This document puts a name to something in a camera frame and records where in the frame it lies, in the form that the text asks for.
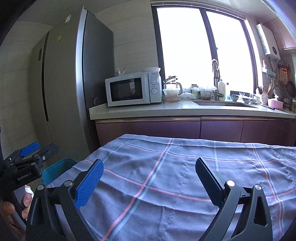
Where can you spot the metal sink faucet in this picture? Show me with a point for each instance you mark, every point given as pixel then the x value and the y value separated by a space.
pixel 216 72

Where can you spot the white water heater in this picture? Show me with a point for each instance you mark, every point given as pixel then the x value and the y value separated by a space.
pixel 269 45

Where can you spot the grey refrigerator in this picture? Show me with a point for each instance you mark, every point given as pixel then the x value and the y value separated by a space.
pixel 68 69

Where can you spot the person left hand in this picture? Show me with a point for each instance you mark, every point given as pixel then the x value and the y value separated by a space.
pixel 15 207

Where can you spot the white microwave oven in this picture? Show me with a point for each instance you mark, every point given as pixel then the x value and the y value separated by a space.
pixel 133 89

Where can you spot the white soap bottle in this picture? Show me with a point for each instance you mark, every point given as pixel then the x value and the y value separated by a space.
pixel 221 90

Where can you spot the white kitchen countertop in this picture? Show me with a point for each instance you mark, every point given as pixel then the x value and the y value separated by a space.
pixel 183 108

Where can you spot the pink bowl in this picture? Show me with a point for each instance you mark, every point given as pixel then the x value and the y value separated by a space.
pixel 273 103

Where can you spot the purple plaid tablecloth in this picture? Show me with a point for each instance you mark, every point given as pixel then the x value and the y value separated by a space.
pixel 149 189

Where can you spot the white spotted spatula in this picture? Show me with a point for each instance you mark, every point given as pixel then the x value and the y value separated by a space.
pixel 264 98

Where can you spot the window frame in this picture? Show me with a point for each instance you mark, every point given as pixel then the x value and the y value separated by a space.
pixel 189 38

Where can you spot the glass jar on counter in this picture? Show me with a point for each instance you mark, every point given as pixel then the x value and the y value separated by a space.
pixel 194 90

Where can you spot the purple kitchen cabinets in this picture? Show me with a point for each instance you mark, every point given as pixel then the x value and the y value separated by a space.
pixel 271 131

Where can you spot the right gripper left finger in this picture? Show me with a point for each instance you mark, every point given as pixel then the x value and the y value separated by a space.
pixel 86 182

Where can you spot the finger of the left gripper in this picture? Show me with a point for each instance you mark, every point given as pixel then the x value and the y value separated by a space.
pixel 26 151
pixel 45 154

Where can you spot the blue trash bin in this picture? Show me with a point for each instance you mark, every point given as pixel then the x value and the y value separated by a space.
pixel 57 169

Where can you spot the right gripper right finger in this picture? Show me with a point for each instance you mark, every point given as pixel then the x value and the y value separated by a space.
pixel 211 181

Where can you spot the black frying pan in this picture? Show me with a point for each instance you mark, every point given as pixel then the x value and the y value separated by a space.
pixel 291 89

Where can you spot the glass kettle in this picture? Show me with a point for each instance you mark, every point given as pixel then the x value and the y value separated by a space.
pixel 172 89

